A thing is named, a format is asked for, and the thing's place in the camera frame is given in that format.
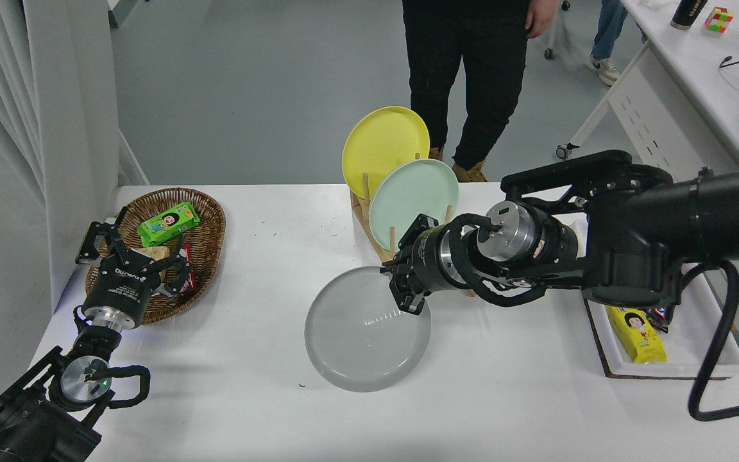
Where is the grey plate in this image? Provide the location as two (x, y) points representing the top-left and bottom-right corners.
(304, 266), (432, 393)

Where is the colourful puzzle cube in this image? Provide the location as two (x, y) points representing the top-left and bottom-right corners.
(704, 6), (735, 33)

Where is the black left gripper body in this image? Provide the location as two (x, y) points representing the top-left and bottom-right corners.
(83, 258), (164, 320)

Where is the person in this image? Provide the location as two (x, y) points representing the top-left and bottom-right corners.
(402, 0), (561, 183)
(586, 0), (630, 87)

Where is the white tray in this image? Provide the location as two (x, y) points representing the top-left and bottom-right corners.
(567, 220), (739, 380)

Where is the wooden plate rack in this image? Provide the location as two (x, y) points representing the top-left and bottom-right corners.
(350, 153), (478, 298)

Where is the brown wicker basket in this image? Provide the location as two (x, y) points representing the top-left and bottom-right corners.
(85, 187), (226, 325)

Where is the mint green plate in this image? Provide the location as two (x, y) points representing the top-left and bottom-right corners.
(369, 158), (460, 253)

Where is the red snack bar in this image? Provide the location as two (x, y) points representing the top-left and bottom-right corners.
(177, 243), (198, 297)

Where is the green snack pack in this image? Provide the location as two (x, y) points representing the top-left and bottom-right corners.
(137, 201), (201, 248)

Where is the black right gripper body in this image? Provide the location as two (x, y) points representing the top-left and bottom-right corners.
(400, 215), (457, 296)

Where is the black bottle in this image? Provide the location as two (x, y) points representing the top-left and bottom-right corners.
(670, 0), (709, 31)

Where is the person's left hand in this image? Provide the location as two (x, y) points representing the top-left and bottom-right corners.
(526, 0), (561, 39)

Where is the brown snickers bar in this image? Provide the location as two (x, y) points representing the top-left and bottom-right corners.
(647, 307), (673, 334)

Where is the white side table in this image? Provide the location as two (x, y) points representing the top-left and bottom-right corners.
(556, 0), (739, 424)

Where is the white caster leg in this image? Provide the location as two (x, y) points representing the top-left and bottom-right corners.
(544, 0), (571, 60)

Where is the yellow plate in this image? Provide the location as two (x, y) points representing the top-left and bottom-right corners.
(341, 106), (430, 201)

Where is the crumpled tan paper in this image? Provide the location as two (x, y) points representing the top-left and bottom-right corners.
(132, 246), (171, 264)

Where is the yellow snack pack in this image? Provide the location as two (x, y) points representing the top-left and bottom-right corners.
(606, 305), (668, 364)

